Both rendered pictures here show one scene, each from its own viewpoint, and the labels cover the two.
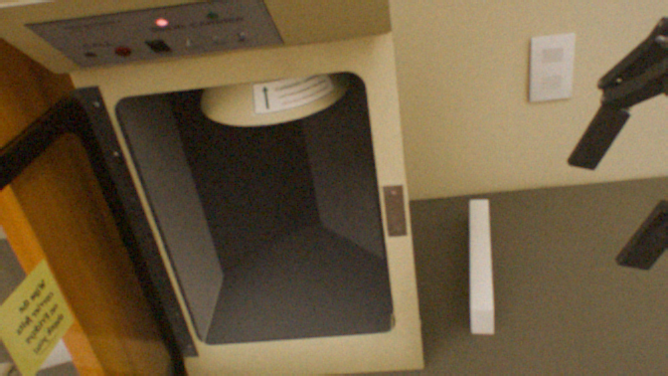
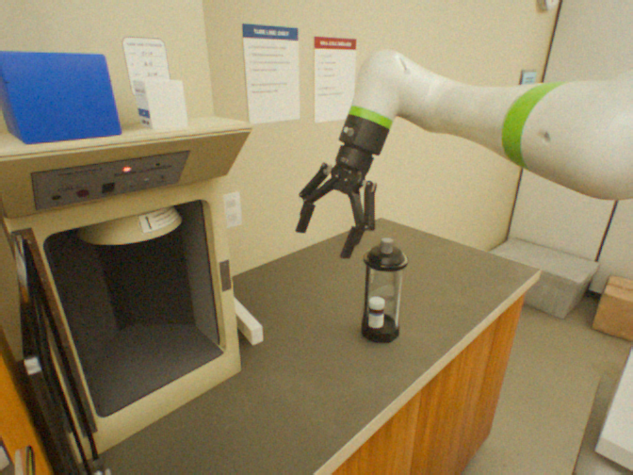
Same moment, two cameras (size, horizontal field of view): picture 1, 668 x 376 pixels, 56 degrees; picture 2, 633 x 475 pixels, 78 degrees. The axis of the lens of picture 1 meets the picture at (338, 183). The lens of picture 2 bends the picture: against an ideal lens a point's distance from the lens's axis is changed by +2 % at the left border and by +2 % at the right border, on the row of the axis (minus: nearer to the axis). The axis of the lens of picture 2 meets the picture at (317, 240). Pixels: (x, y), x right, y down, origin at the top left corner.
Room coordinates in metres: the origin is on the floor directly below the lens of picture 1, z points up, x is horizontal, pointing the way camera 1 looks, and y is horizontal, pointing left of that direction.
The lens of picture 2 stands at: (-0.02, 0.35, 1.59)
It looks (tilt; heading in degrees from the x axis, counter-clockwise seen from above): 24 degrees down; 309
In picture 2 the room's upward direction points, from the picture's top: straight up
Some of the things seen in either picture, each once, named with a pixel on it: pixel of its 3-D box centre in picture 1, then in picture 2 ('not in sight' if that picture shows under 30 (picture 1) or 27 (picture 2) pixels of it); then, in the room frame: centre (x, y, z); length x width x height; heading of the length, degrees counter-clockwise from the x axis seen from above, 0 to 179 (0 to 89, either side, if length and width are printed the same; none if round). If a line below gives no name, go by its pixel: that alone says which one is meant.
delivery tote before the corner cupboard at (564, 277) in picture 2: not in sight; (537, 276); (0.31, -2.61, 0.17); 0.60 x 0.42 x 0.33; 171
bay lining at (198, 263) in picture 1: (281, 171); (129, 281); (0.70, 0.07, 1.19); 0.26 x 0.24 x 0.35; 83
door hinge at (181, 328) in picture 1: (144, 245); (61, 348); (0.59, 0.23, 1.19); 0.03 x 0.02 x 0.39; 83
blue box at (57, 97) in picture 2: not in sight; (56, 95); (0.53, 0.17, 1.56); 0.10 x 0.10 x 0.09; 83
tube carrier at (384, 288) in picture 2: not in sight; (382, 293); (0.39, -0.40, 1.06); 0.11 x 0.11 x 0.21
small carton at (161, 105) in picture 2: not in sight; (160, 103); (0.52, 0.05, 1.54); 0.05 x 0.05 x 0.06; 79
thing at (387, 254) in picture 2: not in sight; (386, 252); (0.39, -0.40, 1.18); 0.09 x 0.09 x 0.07
